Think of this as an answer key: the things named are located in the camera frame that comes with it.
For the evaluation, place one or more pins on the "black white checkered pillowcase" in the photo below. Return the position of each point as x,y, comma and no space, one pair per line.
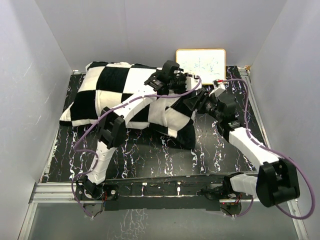
108,84

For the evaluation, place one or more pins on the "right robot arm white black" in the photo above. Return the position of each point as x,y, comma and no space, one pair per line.
277,179

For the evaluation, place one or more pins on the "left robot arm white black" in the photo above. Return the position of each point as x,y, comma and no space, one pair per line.
113,122

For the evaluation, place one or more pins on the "small whiteboard with wooden frame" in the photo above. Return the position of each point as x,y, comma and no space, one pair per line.
209,64

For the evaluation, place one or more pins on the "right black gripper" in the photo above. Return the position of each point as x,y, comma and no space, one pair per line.
194,102

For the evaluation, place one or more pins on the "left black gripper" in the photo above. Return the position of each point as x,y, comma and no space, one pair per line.
184,89

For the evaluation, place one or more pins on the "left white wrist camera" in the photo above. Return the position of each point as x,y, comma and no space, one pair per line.
192,82

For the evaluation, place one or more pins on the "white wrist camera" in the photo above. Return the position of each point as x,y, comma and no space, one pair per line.
219,88
192,82

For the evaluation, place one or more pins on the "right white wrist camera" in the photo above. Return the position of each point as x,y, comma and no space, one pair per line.
219,88

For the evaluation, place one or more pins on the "aluminium frame rail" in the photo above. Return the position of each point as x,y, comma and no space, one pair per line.
154,208

